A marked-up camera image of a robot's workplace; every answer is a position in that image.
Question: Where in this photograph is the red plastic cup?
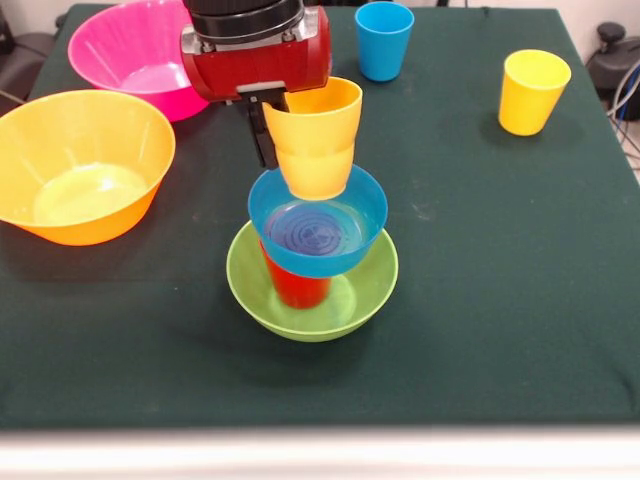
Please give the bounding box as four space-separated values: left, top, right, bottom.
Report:
258 238 332 310

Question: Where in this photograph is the tangle of cables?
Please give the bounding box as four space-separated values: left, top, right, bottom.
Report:
607 59 640 171

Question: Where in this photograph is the light blue plastic cup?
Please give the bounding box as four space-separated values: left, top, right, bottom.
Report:
354 1 416 83

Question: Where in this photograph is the green plastic bowl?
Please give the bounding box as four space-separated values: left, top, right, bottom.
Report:
226 219 400 343

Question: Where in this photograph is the large pink plastic bowl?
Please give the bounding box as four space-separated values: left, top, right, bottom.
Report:
67 0 211 123

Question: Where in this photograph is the light blue plastic bowl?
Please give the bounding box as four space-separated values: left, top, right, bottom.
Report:
247 163 389 279

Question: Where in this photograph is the amber yellow plastic cup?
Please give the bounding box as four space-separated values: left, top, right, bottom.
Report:
275 146 356 202

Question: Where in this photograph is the large yellow-orange plastic bowl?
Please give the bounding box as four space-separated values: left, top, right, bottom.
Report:
0 89 177 247

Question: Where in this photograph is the dark green table cloth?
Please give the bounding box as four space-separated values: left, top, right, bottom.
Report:
0 3 640 430

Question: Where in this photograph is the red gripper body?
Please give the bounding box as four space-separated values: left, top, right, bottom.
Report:
180 5 334 105

